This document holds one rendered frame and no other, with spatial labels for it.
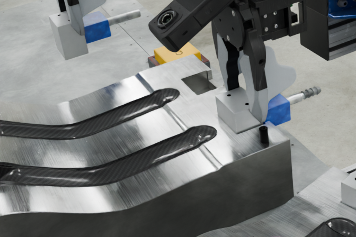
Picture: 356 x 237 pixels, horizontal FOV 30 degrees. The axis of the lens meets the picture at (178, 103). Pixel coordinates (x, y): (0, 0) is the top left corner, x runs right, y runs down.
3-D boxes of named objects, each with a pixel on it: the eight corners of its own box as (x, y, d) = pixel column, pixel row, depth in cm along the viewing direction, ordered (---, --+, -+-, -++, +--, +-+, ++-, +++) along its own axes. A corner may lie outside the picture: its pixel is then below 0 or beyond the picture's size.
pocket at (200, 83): (213, 91, 93) (210, 68, 91) (231, 108, 89) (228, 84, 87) (184, 102, 92) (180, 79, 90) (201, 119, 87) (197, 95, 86)
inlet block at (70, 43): (136, 23, 104) (130, -9, 101) (148, 34, 100) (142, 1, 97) (56, 48, 100) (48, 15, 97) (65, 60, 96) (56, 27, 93)
